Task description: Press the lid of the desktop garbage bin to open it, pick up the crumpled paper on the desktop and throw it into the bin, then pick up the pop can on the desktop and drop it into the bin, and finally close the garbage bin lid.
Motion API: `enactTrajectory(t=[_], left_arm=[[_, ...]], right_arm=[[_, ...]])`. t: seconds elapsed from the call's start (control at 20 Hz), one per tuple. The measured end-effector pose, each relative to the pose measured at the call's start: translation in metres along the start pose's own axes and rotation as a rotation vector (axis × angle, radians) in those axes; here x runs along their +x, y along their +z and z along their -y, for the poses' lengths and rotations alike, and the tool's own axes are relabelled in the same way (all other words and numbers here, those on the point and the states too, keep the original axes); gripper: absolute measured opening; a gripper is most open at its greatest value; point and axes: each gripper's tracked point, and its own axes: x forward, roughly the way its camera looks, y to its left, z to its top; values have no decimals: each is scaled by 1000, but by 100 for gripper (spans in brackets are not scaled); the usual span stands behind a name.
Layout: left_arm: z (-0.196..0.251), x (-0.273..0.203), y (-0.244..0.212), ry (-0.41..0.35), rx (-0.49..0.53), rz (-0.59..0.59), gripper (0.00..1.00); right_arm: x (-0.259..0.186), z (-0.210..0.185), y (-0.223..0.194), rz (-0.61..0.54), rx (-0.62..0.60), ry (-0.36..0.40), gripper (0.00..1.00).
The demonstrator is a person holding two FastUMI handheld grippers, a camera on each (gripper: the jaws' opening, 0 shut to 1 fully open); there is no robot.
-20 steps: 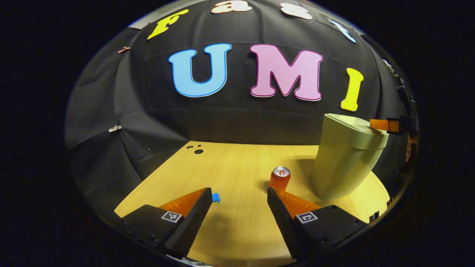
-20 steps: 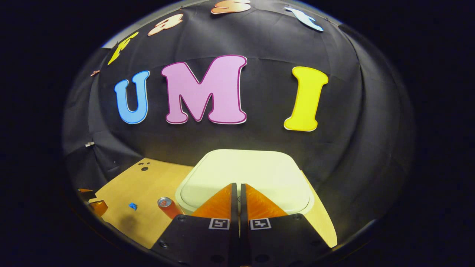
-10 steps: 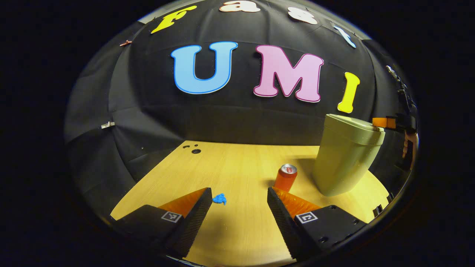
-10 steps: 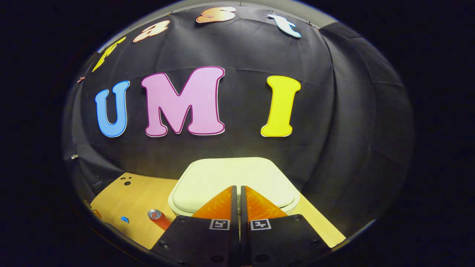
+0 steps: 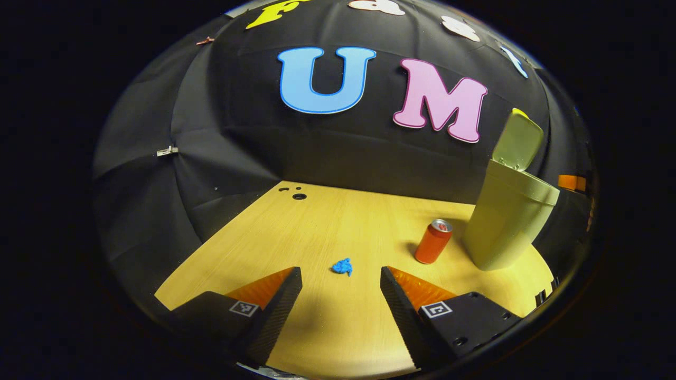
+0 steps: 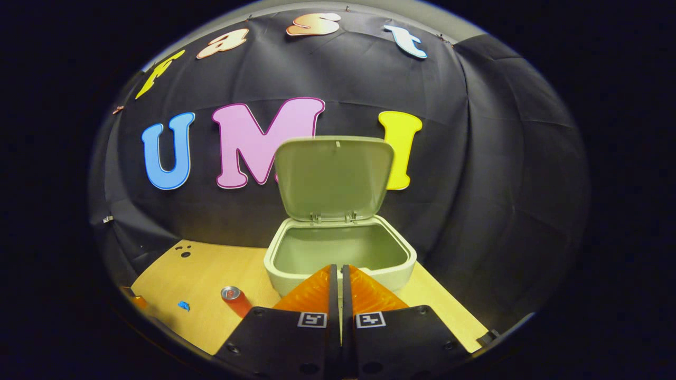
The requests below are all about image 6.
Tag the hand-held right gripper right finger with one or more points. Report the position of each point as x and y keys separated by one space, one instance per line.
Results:
x=391 y=345

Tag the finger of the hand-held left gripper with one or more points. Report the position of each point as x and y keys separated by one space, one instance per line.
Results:
x=134 y=300

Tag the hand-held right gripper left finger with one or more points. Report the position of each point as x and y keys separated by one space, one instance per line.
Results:
x=296 y=343

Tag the blue paper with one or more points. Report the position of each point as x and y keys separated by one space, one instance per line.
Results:
x=183 y=305

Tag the orange pop can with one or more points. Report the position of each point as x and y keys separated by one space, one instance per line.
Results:
x=238 y=304

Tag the pale green desktop garbage bin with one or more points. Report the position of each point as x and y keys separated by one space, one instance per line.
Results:
x=338 y=179

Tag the wooden desktop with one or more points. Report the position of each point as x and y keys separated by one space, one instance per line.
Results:
x=211 y=274

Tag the black backdrop cloth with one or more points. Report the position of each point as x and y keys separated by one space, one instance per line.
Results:
x=465 y=174

